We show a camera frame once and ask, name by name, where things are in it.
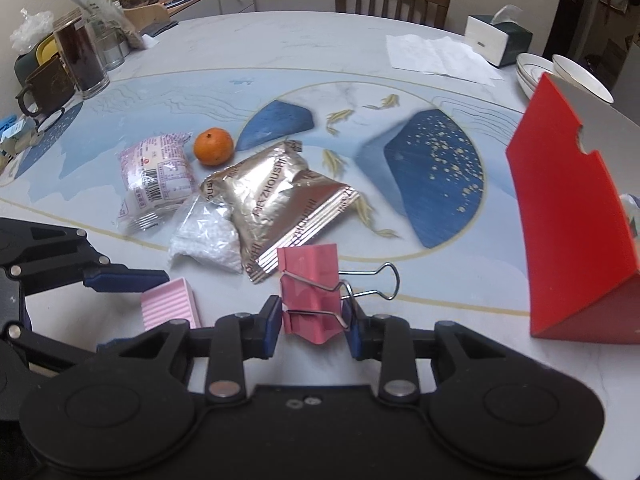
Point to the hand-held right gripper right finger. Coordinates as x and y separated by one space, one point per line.
352 332

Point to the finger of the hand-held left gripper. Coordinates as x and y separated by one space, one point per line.
40 347
125 279

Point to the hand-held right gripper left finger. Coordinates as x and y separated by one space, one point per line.
272 325

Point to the pink binder clip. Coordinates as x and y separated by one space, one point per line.
305 300

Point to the pink ribbed eraser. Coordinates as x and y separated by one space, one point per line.
167 305

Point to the pink white snack packet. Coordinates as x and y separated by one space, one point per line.
157 175

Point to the gold foil snack bag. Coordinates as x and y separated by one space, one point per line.
280 195

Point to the orange tangerine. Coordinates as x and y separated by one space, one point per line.
214 146

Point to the red cardboard box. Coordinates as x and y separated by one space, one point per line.
565 220

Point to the clear bag of white pellets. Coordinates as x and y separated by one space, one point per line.
205 237

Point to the small printed carton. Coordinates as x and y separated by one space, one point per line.
17 136

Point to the small blue packet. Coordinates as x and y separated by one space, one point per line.
7 124

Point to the brown mug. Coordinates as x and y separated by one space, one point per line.
47 82

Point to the tall glass jar dark contents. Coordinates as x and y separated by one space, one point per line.
80 57

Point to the small clear glass jar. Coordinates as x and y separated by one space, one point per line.
112 47

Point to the dark green yellow container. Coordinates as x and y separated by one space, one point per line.
27 62

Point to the light wooden board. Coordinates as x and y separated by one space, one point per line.
145 15

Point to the crumpled clear plastic bag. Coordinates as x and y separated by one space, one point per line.
30 27

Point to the clear green white packet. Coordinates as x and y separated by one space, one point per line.
95 2

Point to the white paper napkin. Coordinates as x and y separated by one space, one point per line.
435 55

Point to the stack of white plates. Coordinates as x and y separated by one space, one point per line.
530 72

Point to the green white tissue box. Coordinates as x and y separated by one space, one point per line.
495 37

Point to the dark wooden slatted chair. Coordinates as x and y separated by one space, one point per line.
390 0

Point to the white bowl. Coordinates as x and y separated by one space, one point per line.
585 77

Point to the dark door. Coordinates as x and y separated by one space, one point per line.
565 0

